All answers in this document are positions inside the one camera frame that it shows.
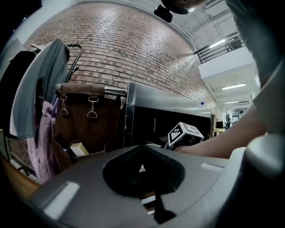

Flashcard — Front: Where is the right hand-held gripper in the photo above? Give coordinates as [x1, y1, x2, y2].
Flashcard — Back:
[163, 122, 205, 151]

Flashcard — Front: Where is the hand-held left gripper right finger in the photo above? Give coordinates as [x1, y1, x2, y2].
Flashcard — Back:
[142, 144, 231, 224]

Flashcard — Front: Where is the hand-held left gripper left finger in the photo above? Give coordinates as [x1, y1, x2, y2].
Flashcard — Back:
[28, 144, 161, 228]

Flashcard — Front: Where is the black metal cabinet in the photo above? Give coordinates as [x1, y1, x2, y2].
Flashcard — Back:
[121, 81, 212, 150]

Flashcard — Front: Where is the brown leather bag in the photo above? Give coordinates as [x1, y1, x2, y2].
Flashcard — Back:
[51, 82, 129, 175]

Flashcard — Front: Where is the person's right forearm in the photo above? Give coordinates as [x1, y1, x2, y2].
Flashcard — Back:
[173, 103, 268, 160]

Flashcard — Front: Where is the cream box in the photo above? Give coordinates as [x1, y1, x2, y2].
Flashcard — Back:
[70, 142, 90, 157]

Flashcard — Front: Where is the lavender garment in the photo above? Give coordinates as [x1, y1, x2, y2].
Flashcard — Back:
[26, 98, 60, 183]

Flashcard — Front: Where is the black balcony railing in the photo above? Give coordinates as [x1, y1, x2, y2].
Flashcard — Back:
[193, 32, 246, 64]

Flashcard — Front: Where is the person's torso clothing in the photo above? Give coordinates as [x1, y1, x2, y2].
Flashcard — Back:
[224, 0, 285, 86]

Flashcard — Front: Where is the grey-teal t-shirt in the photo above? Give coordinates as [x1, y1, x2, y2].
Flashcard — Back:
[8, 38, 71, 140]

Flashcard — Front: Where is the black coat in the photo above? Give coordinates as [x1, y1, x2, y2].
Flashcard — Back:
[0, 50, 38, 139]

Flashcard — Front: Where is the black clothes rack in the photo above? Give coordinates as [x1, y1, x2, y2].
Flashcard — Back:
[65, 43, 84, 83]

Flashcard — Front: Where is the wooden clothes hanger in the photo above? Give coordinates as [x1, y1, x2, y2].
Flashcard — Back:
[30, 42, 49, 54]

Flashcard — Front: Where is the black head-mounted camera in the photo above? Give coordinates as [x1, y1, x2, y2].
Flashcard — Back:
[153, 4, 174, 23]

